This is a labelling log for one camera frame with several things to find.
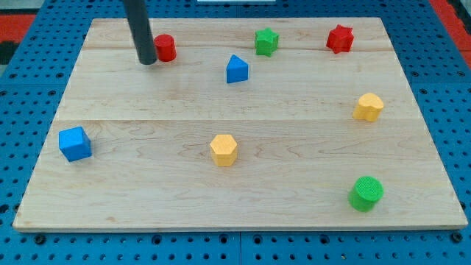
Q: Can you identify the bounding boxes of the red cylinder block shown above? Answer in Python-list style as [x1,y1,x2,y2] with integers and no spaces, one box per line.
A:
[154,34,177,62]

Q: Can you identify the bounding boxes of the blue cube block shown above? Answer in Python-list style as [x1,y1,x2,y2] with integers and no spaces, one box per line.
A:
[58,127,92,162]

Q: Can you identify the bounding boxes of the yellow heart block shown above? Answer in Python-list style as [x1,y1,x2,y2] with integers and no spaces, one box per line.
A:
[353,93,384,122]

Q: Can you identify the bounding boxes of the blue triangle block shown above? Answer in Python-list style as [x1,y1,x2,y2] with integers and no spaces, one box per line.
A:
[226,54,249,83]

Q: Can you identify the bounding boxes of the yellow hexagon block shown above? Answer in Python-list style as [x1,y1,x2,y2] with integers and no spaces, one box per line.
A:
[210,134,238,166]

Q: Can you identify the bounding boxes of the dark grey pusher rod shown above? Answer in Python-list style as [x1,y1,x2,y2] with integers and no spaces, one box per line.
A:
[123,0,157,65]

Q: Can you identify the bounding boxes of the green star block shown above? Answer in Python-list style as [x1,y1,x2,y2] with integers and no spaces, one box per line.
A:
[255,27,279,57]

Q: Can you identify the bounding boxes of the light wooden board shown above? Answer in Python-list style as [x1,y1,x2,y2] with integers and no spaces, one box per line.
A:
[13,18,468,233]

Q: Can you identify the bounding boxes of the green cylinder block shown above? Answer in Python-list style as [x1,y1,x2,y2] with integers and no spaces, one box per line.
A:
[347,176,384,212]

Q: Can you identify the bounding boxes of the red star block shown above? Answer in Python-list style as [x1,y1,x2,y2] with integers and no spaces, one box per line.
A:
[326,24,354,54]

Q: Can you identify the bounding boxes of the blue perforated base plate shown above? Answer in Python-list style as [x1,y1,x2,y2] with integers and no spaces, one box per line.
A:
[1,1,470,264]

